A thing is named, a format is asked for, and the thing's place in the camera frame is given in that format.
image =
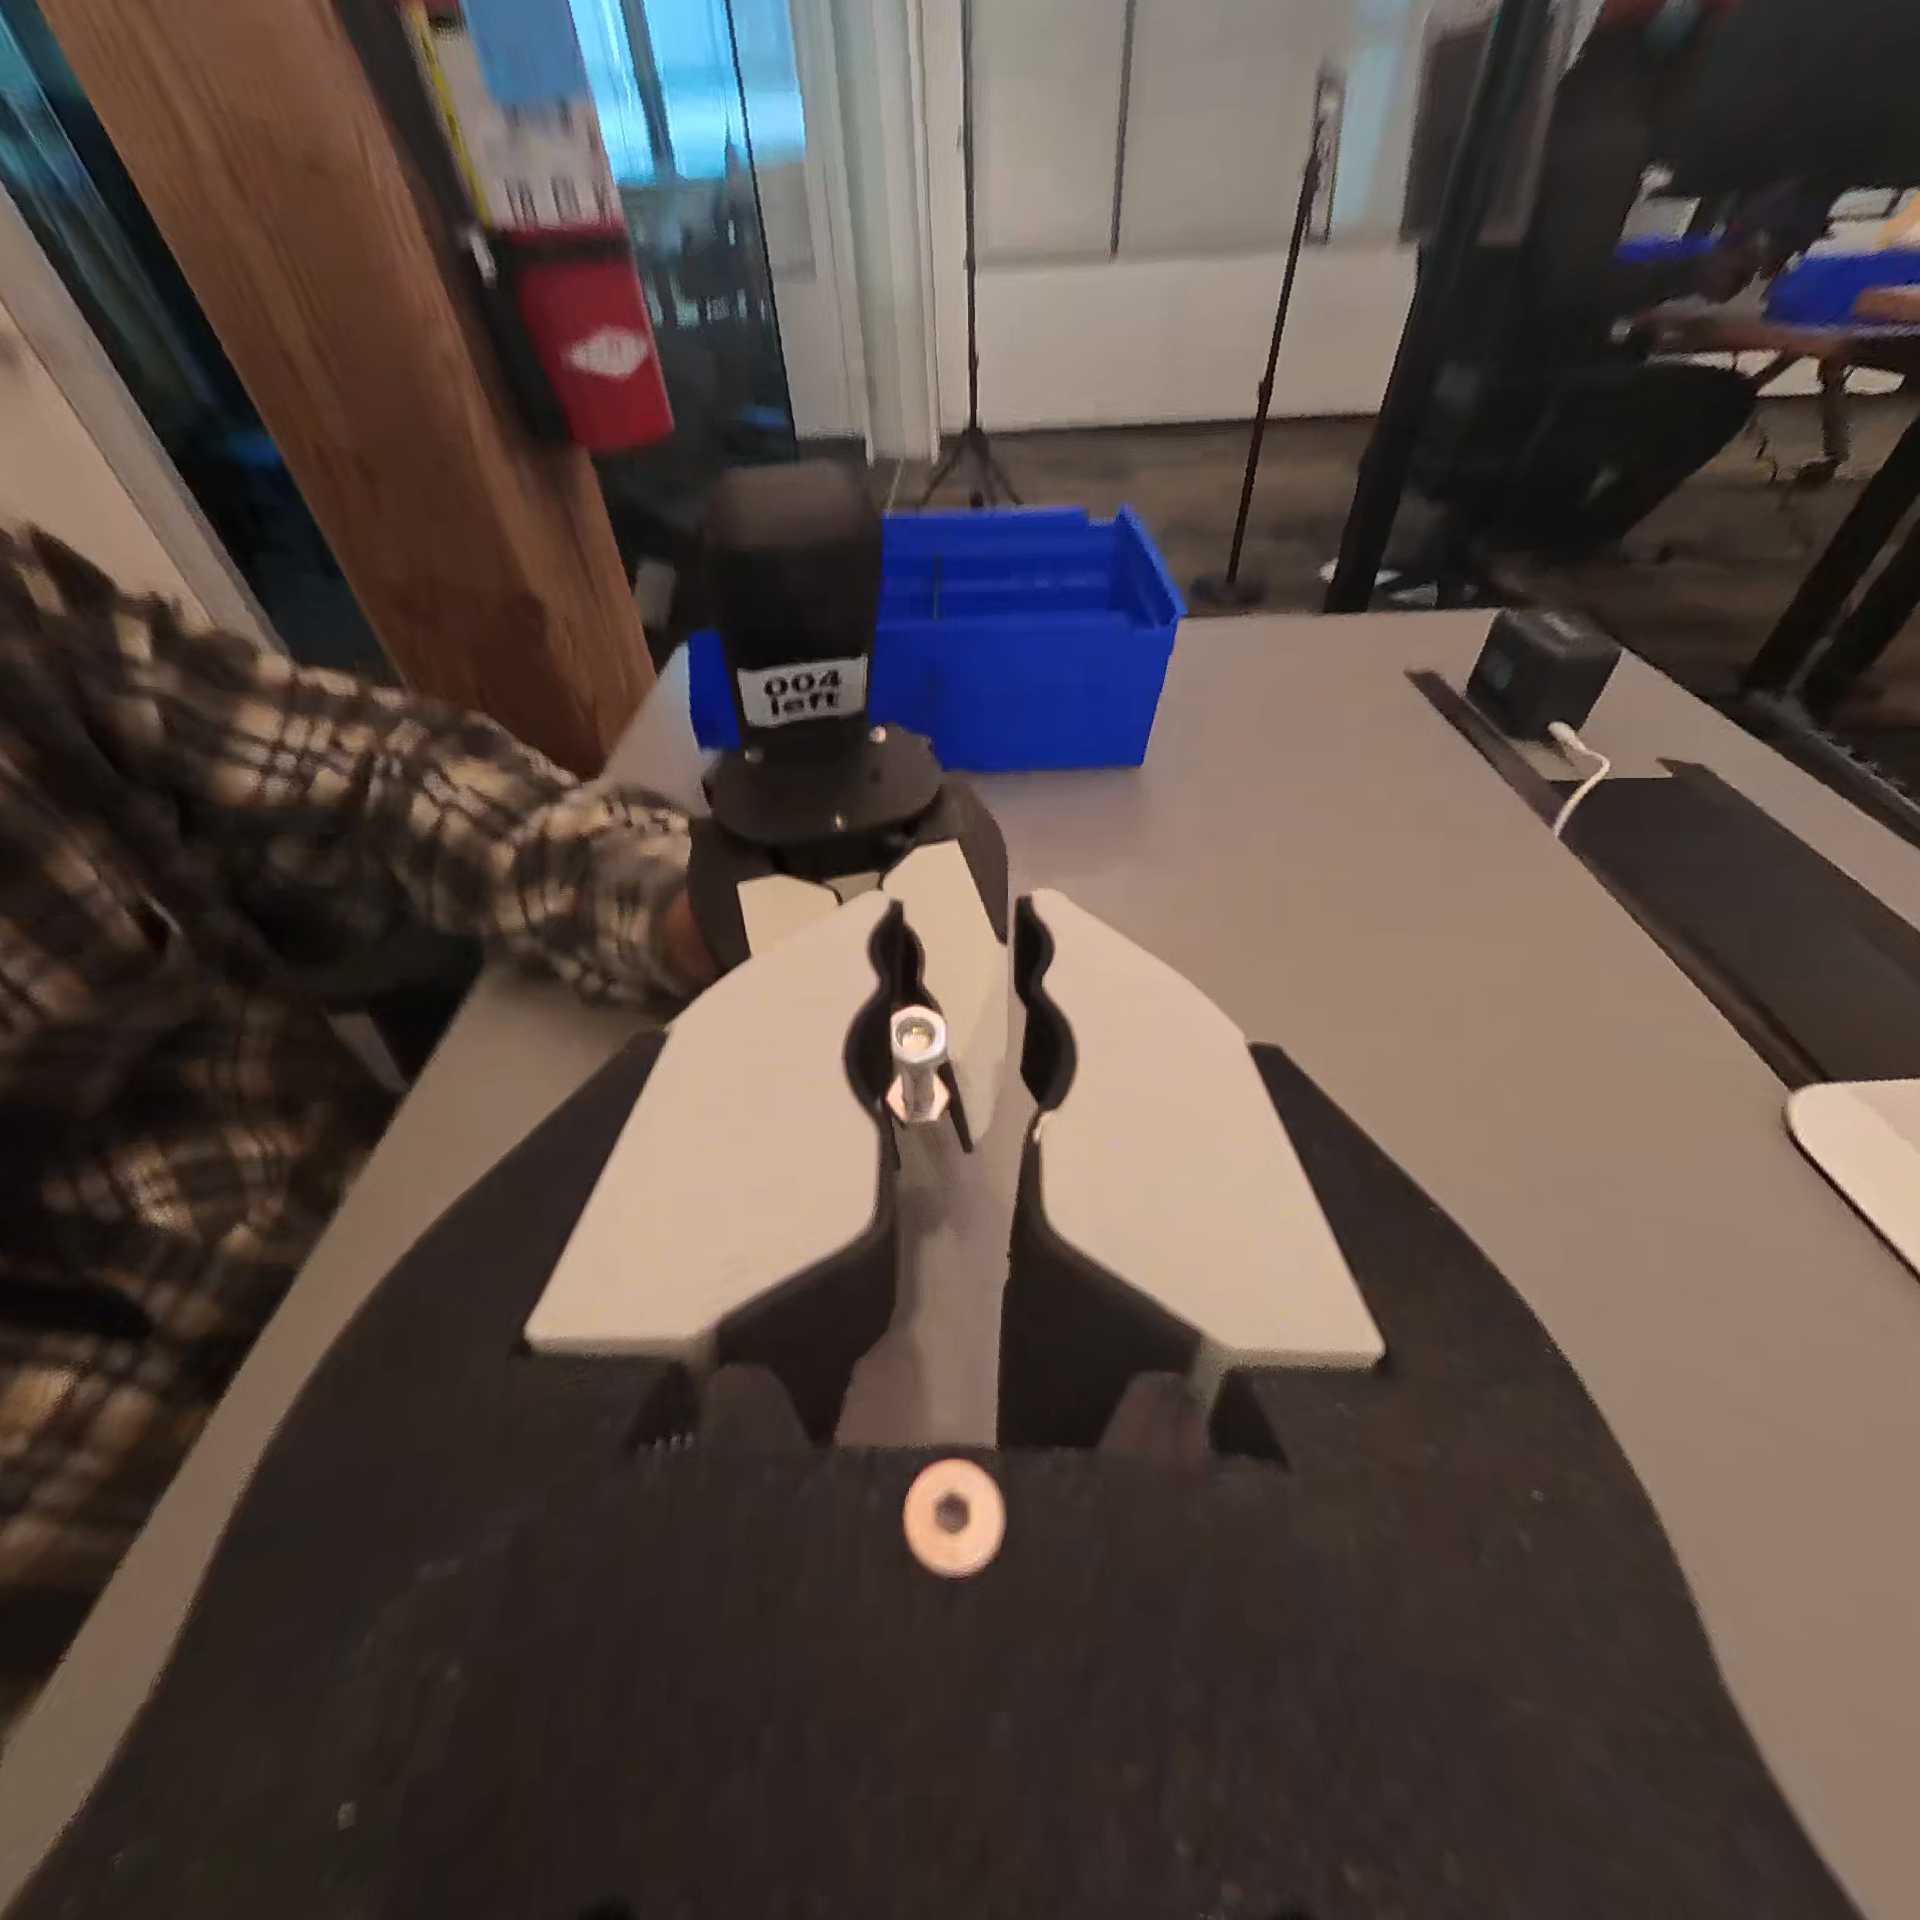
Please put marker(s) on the blue wall sign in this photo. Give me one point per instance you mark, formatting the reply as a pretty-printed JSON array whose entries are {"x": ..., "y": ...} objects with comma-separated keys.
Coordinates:
[{"x": 525, "y": 106}]

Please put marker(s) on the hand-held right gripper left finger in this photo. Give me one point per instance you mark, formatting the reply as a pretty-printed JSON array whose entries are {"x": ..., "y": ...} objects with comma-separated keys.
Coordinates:
[{"x": 721, "y": 1185}]

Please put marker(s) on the black light stand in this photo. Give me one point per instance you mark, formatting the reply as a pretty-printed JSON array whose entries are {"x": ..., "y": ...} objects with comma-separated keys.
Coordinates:
[{"x": 1276, "y": 376}]

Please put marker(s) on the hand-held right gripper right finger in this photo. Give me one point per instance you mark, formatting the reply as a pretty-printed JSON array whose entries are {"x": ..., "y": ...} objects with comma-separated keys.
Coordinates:
[{"x": 1171, "y": 1185}]

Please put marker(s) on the person's left hand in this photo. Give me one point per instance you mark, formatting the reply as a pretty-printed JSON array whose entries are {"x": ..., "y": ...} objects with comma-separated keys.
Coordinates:
[{"x": 687, "y": 945}]

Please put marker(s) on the red wall alarm box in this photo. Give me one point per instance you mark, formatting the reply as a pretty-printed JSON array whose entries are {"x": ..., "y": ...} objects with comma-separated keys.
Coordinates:
[{"x": 600, "y": 353}]

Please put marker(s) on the white pad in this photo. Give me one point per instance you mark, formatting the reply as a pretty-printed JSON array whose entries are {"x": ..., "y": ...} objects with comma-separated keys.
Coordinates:
[{"x": 1876, "y": 1154}]

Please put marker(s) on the blue plastic bin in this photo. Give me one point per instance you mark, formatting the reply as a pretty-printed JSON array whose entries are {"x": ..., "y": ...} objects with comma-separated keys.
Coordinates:
[{"x": 1037, "y": 675}]

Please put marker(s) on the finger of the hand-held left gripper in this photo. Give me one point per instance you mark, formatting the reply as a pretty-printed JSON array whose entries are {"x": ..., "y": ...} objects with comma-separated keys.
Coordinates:
[
  {"x": 961, "y": 930},
  {"x": 780, "y": 907}
]

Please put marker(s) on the thin black tripod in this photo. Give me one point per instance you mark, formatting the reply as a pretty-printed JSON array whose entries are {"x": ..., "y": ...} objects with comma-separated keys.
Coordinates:
[{"x": 969, "y": 300}]

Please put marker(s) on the wooden pillar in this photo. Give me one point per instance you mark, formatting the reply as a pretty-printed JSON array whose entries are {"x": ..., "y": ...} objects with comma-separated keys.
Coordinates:
[{"x": 300, "y": 300}]

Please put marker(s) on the silver bolt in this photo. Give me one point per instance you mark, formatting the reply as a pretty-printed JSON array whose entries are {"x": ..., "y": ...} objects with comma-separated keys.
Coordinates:
[{"x": 918, "y": 1038}]

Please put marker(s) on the person's plaid shirt torso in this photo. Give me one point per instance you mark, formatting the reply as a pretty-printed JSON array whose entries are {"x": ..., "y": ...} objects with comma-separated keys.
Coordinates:
[{"x": 119, "y": 1124}]

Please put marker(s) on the black power adapter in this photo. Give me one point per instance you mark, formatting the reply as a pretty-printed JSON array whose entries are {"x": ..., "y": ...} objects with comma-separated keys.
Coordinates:
[{"x": 1547, "y": 668}]

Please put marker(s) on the large black stand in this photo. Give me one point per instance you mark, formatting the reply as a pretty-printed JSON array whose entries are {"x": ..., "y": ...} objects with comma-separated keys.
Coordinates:
[{"x": 1441, "y": 376}]

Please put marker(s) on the black diagonal frame legs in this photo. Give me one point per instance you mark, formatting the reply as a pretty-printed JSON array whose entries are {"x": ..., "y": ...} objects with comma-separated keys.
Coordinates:
[{"x": 1846, "y": 585}]

